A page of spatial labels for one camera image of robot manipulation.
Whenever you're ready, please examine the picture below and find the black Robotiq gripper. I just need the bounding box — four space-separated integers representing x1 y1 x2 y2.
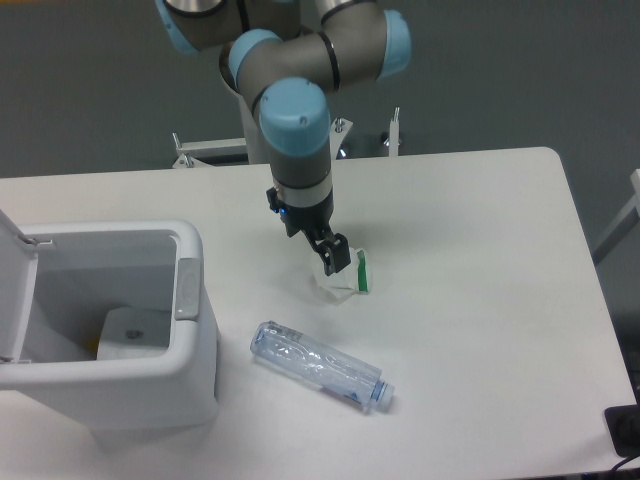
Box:
266 187 350 276

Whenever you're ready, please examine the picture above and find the white green wrapper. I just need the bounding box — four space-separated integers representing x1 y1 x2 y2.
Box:
310 247 372 303

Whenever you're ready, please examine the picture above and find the clear plastic water bottle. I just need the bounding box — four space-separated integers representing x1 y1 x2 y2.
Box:
250 321 395 412

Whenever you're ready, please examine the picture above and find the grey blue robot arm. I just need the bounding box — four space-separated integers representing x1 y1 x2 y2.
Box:
156 1 412 275

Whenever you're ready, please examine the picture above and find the white plastic trash can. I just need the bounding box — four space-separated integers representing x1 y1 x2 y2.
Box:
1 220 218 430

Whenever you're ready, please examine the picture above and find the white trash can lid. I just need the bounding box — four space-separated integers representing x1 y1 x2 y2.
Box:
1 212 38 362

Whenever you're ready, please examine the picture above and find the black device at edge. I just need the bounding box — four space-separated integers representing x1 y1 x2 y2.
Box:
604 404 639 457

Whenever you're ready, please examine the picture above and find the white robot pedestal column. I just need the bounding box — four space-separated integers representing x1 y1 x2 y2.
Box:
218 42 268 164

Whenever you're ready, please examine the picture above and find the white pedestal base frame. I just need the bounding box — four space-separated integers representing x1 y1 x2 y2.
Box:
172 106 403 169

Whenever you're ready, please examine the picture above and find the white frame at right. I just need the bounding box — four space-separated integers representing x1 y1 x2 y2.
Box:
591 169 639 266

